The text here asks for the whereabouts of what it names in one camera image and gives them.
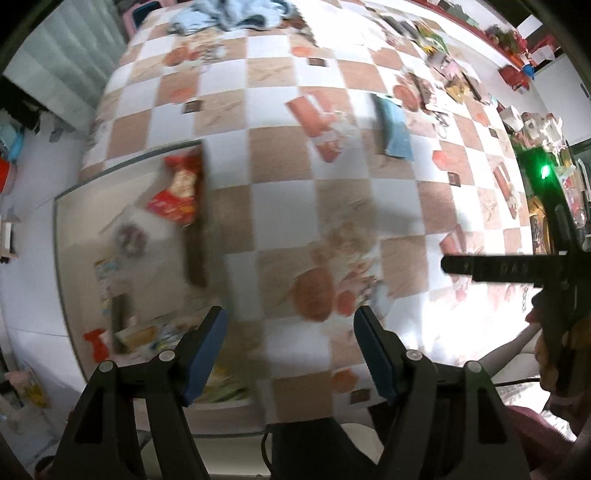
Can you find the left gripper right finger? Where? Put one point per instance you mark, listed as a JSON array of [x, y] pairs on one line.
[[374, 344]]

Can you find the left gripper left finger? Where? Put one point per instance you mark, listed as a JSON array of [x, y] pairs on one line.
[[199, 351]]

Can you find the clear dried meat packet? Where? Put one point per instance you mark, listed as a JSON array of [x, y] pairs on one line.
[[119, 310]]

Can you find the translucent chocolate snack packet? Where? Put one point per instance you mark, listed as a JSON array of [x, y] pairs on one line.
[[147, 247]]

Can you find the dark red snack bag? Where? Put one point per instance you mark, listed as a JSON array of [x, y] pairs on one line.
[[180, 201]]

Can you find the red snack packet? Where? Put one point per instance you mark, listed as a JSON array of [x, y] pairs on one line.
[[100, 350]]

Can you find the person's right hand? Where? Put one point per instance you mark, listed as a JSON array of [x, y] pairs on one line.
[[575, 408]]

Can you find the snack pile basket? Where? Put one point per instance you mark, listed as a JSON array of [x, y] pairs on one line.
[[529, 131]]

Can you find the cardboard box tray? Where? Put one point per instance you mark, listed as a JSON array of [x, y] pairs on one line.
[[209, 276]]

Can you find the colourful candy packet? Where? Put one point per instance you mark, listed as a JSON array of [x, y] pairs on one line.
[[106, 275]]

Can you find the checkered tablecloth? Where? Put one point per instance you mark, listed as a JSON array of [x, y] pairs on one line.
[[315, 210]]

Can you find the light blue snack packet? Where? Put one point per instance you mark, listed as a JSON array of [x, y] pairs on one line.
[[393, 125]]

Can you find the red bucket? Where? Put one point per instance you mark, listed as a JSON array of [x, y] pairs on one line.
[[8, 173]]

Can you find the green curtain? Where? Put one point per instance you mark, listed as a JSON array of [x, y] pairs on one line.
[[66, 62]]

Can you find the blue cloth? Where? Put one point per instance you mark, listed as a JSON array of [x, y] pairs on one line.
[[231, 15]]

